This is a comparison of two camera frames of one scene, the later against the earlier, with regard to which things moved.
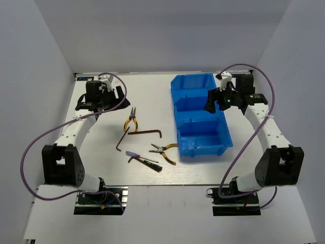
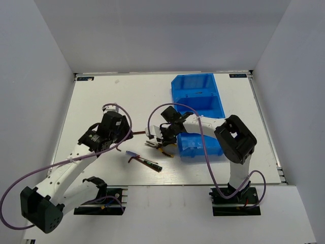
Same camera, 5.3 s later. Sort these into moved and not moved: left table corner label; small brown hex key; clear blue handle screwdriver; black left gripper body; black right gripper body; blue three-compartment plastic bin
Moved: black right gripper body; black left gripper body
Not moved: small brown hex key; clear blue handle screwdriver; left table corner label; blue three-compartment plastic bin
